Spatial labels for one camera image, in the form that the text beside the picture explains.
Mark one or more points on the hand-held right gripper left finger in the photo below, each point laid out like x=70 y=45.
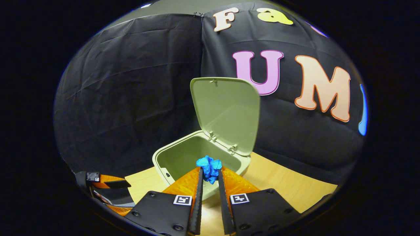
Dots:
x=198 y=209

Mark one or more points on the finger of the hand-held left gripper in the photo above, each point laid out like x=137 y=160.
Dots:
x=119 y=209
x=113 y=184

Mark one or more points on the light green desktop garbage bin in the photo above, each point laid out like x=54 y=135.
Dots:
x=226 y=111

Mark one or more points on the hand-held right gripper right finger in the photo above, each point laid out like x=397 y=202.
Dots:
x=225 y=209

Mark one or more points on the black binder clip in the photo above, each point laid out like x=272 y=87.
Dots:
x=198 y=14

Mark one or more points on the blue paper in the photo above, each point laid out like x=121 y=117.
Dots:
x=209 y=167

